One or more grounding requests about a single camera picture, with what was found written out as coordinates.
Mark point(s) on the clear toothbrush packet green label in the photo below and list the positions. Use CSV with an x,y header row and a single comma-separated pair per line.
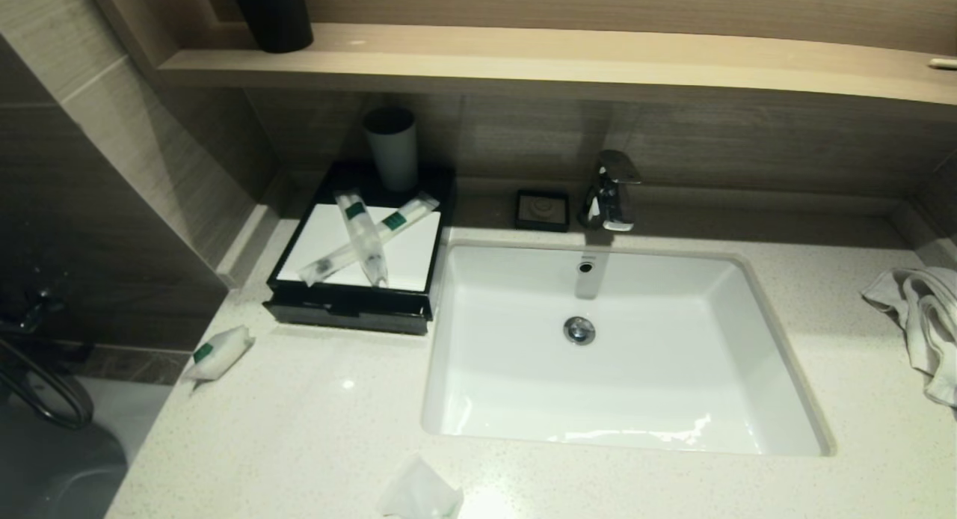
x,y
404,214
361,235

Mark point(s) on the light wooden shelf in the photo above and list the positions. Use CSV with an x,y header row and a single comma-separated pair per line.
x,y
598,59

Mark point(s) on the black cylinder container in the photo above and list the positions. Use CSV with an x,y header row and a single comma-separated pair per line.
x,y
273,14

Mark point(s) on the grey cup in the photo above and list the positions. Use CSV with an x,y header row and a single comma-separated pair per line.
x,y
392,156

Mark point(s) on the small white shelf item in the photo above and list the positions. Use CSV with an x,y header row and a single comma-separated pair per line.
x,y
943,63

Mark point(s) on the white towel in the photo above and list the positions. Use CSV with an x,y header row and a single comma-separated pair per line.
x,y
927,317

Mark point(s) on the crumpled white plastic wrapper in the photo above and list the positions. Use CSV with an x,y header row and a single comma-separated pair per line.
x,y
419,493

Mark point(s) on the puffy white sachet green label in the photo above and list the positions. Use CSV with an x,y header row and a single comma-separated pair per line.
x,y
220,351

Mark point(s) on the white ceramic sink basin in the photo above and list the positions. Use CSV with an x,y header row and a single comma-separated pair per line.
x,y
635,384

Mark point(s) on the chrome wall valve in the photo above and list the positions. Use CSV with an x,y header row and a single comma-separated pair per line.
x,y
34,309

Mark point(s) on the chrome faucet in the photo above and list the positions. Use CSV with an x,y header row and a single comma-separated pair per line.
x,y
609,197

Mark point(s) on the chrome drain stopper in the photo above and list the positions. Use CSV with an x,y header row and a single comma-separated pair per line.
x,y
579,330

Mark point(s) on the black tray with toiletry packets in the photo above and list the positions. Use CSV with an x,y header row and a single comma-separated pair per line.
x,y
344,320

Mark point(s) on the black amenity drawer box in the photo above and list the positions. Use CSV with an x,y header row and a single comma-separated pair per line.
x,y
434,179

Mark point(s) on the black square soap dish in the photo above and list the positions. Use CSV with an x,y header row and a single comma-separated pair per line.
x,y
542,210

